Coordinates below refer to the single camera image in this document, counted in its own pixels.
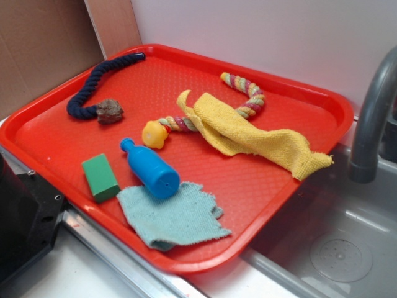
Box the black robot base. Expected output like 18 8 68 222
1 157 65 285

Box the yellow cloth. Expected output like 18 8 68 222
177 90 334 181

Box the red plastic tray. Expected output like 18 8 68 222
1 45 354 275

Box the yellow rubber duck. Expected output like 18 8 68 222
141 121 171 149

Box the blue plastic bottle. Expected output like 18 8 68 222
120 138 181 199

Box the light blue cloth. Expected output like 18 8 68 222
117 182 232 251

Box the brown rock-like lump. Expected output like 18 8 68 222
96 99 124 125

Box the green block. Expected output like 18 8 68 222
82 154 121 203

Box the grey sink basin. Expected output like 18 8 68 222
242 145 396 297

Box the brown cardboard panel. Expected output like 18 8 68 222
1 1 141 119

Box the grey faucet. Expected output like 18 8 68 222
348 47 396 183

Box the multicolour braided rope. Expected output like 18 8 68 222
158 71 266 132

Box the dark blue rope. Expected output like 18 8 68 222
66 52 146 120

